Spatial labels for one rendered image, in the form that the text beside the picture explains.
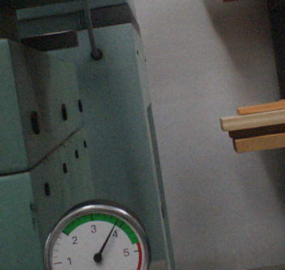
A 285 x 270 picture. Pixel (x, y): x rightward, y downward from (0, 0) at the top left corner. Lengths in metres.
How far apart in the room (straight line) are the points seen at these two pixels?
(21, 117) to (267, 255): 2.56
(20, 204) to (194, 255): 2.52
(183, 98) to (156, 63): 0.16
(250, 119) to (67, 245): 2.04
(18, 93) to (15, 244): 0.10
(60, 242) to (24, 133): 0.09
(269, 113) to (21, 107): 1.99
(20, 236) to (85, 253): 0.08
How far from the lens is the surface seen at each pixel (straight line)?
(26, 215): 0.54
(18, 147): 0.53
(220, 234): 3.03
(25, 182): 0.53
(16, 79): 0.54
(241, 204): 3.01
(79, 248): 0.47
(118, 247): 0.47
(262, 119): 2.50
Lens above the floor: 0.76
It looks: 3 degrees down
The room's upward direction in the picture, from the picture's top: 9 degrees counter-clockwise
